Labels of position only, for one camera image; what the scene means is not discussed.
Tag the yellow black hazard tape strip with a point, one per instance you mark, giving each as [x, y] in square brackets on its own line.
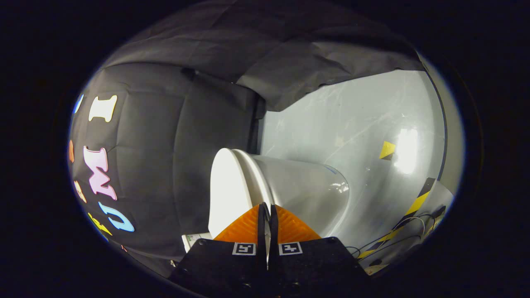
[416, 203]

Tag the white labelled object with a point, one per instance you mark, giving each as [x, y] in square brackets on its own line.
[194, 241]

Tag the black backdrop cloth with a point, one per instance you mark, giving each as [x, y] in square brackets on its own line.
[174, 136]

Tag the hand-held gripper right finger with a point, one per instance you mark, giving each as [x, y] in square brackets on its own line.
[310, 265]

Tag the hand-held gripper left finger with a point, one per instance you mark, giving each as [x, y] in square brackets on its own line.
[223, 265]

